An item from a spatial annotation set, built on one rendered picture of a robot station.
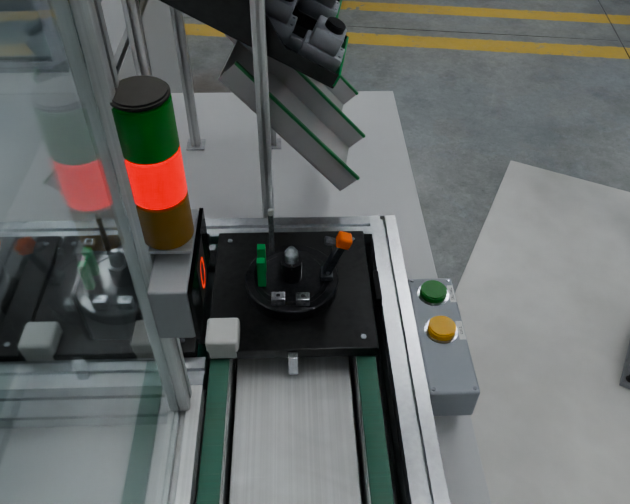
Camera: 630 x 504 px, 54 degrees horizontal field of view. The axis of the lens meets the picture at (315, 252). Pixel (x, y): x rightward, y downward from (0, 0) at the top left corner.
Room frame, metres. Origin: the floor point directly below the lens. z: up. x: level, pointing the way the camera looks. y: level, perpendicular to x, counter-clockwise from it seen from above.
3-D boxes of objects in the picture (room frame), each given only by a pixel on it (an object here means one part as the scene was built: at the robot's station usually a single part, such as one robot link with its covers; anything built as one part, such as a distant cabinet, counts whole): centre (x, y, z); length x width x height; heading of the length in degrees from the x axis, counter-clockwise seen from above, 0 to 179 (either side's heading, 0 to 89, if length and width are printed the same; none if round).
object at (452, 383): (0.56, -0.18, 0.93); 0.21 x 0.07 x 0.06; 3
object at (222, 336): (0.53, 0.13, 0.97); 0.05 x 0.05 x 0.04; 3
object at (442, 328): (0.56, -0.18, 0.96); 0.04 x 0.04 x 0.02
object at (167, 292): (0.44, 0.14, 1.29); 0.12 x 0.05 x 0.25; 3
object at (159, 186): (0.44, 0.14, 1.33); 0.05 x 0.05 x 0.05
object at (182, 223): (0.44, 0.14, 1.28); 0.05 x 0.05 x 0.05
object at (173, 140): (0.44, 0.14, 1.38); 0.05 x 0.05 x 0.05
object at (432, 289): (0.63, -0.18, 0.96); 0.04 x 0.04 x 0.02
